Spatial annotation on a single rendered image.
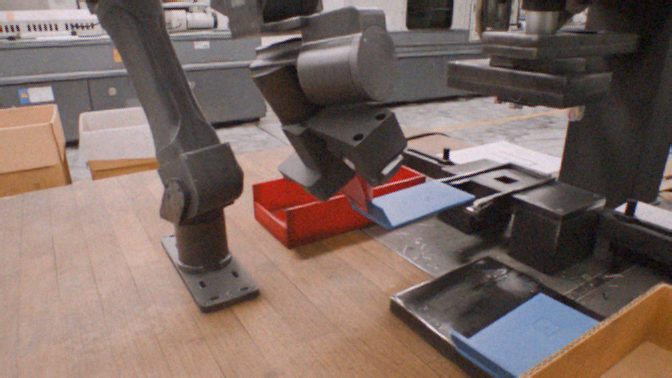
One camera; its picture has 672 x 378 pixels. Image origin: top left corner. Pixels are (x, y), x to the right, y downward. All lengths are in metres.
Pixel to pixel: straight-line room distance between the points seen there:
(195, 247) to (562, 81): 0.46
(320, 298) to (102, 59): 4.45
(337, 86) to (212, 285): 0.30
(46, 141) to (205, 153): 2.09
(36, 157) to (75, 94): 2.34
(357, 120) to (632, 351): 0.35
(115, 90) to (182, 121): 4.34
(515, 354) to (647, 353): 0.14
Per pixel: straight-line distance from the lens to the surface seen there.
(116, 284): 0.62
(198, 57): 4.98
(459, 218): 0.70
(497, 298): 0.53
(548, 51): 0.59
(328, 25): 0.36
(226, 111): 5.12
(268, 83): 0.40
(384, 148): 0.36
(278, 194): 0.73
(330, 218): 0.65
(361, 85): 0.34
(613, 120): 0.83
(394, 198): 0.57
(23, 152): 2.60
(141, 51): 0.56
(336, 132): 0.37
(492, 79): 0.62
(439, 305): 0.50
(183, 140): 0.52
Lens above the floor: 1.21
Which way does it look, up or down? 22 degrees down
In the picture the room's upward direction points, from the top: straight up
